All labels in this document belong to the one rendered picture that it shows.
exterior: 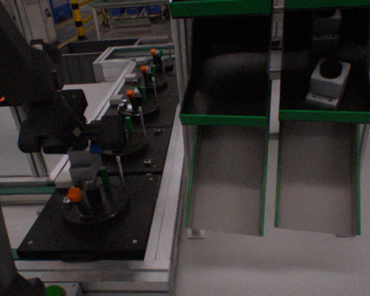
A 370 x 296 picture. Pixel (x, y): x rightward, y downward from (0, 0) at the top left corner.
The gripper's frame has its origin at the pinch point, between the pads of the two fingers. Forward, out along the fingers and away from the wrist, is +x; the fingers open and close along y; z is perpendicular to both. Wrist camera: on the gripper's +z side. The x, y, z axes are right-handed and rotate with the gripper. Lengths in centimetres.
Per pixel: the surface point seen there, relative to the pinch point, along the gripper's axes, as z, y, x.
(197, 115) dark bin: -1.5, -22.9, -12.7
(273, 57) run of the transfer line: 80, -55, 87
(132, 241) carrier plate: -17.4, -9.6, 5.1
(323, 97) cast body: 0.0, -41.4, -13.5
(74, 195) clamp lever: -10.4, -0.5, -1.9
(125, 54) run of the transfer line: 100, 25, 102
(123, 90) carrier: 47, 10, 55
